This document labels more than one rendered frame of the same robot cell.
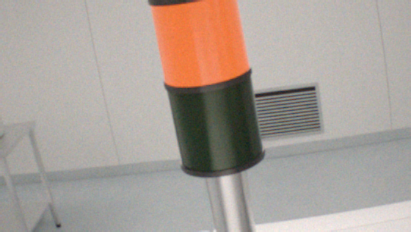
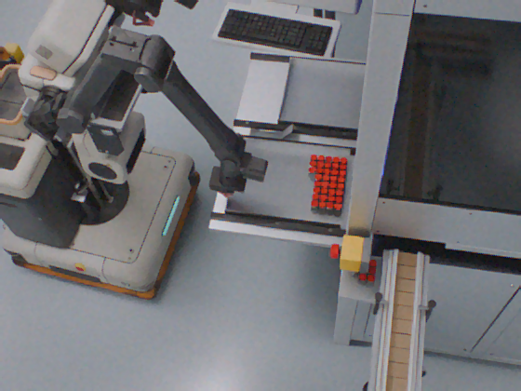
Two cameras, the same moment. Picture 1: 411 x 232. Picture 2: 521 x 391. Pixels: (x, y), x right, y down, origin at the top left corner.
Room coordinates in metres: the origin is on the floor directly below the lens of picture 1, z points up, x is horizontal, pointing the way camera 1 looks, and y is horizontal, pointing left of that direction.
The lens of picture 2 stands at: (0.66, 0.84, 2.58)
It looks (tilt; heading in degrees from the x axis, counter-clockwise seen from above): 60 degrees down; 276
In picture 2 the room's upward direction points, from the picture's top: 7 degrees counter-clockwise
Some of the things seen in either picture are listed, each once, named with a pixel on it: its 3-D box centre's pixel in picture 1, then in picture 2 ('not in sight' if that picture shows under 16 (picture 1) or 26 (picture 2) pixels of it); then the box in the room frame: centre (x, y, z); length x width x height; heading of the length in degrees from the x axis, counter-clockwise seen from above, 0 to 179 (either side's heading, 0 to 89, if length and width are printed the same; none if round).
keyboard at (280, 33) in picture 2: not in sight; (274, 30); (0.70, -0.86, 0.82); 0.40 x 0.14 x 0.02; 162
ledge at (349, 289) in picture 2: not in sight; (366, 278); (0.47, 0.15, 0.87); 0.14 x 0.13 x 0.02; 169
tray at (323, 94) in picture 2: not in sight; (336, 96); (0.50, -0.48, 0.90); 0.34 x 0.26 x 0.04; 169
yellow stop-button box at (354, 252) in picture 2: not in sight; (354, 253); (0.50, 0.12, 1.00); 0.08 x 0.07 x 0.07; 169
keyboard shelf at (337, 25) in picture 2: not in sight; (279, 23); (0.68, -0.91, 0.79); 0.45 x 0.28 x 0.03; 162
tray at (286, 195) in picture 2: not in sight; (288, 182); (0.67, -0.16, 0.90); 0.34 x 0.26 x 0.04; 169
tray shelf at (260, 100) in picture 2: not in sight; (306, 141); (0.61, -0.32, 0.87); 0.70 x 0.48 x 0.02; 79
